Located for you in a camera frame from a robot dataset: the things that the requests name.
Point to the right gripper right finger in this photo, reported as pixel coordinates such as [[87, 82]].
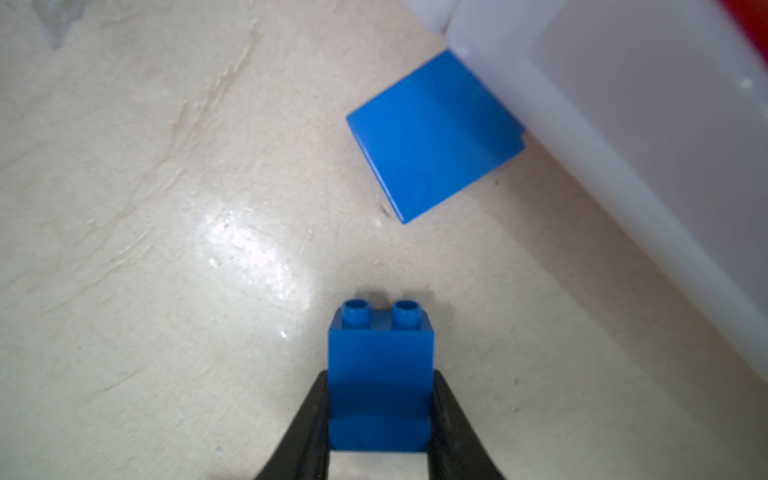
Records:
[[454, 450]]

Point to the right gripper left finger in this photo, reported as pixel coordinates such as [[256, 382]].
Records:
[[304, 450]]

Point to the blue lego pair back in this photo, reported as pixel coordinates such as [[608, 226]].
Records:
[[433, 133]]

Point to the square red lego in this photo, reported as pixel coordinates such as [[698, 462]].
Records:
[[752, 18]]

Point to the left white bin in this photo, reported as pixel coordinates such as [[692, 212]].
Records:
[[659, 110]]

